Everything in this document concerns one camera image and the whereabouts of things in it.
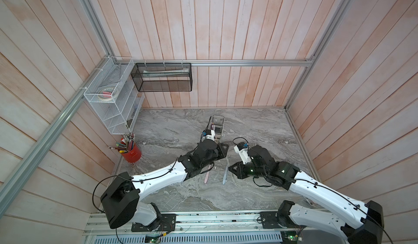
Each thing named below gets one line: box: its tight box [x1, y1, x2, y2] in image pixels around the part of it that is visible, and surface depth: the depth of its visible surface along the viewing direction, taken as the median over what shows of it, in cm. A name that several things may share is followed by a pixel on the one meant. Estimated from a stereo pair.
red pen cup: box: [121, 141, 143, 164], surface depth 90 cm
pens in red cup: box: [107, 132, 135, 154], surface depth 87 cm
